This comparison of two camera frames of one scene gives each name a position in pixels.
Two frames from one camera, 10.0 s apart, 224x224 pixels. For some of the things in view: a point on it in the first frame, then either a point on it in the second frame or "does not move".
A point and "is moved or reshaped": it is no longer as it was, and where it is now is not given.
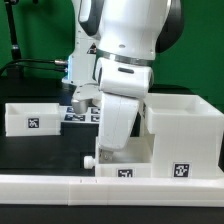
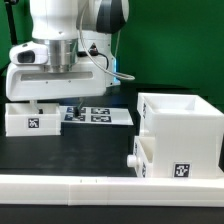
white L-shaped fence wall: [111, 191] does not move
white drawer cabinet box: [186, 130] does not move
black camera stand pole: [15, 51] does not move
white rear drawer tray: [32, 119] does not move
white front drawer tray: [137, 160] is moved or reshaped
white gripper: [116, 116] to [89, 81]
